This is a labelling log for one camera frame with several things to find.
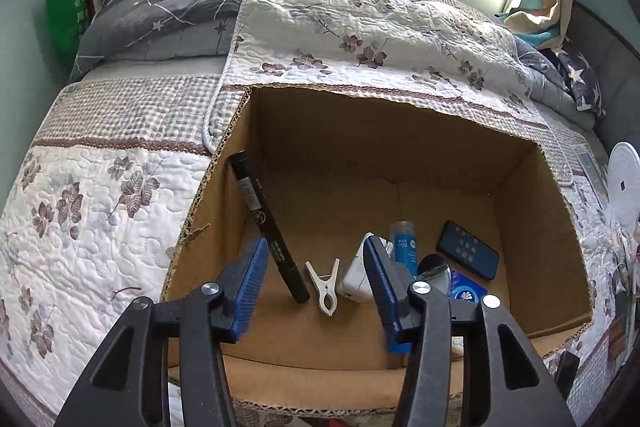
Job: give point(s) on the folded floral quilt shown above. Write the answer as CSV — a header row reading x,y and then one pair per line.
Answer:
x,y
375,22

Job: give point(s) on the black remote control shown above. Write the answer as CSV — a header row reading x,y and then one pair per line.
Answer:
x,y
467,249

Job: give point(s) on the blue and white glue stick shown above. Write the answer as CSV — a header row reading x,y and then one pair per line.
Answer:
x,y
402,247

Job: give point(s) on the white round device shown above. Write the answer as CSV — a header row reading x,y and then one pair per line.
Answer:
x,y
625,177

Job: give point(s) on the black marker pen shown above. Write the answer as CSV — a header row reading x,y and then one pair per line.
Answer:
x,y
265,222

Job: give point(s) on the green shopping bag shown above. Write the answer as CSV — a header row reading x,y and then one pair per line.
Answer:
x,y
65,17

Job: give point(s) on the grey padded headboard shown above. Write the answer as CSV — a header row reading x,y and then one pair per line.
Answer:
x,y
610,72

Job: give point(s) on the dark star print pillow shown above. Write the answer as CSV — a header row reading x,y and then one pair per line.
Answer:
x,y
582,79

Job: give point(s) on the black smartphone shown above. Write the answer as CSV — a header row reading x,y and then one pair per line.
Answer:
x,y
566,369

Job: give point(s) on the grey star-pattern pillow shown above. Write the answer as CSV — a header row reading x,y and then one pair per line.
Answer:
x,y
175,12

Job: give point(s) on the white clothespin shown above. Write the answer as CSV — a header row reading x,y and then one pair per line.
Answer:
x,y
325,289

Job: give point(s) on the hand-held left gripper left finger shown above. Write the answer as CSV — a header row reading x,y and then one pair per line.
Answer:
x,y
250,292

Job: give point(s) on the grey crumpled blanket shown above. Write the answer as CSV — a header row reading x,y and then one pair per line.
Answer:
x,y
550,82

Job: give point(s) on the white charger plug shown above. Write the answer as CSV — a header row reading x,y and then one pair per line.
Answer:
x,y
356,279

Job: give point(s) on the blue tissue pack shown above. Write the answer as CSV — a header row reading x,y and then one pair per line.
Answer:
x,y
467,289

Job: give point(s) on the brown cardboard box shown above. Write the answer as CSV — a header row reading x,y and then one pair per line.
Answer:
x,y
350,157

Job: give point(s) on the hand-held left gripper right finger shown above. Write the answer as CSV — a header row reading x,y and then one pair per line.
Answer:
x,y
382,297

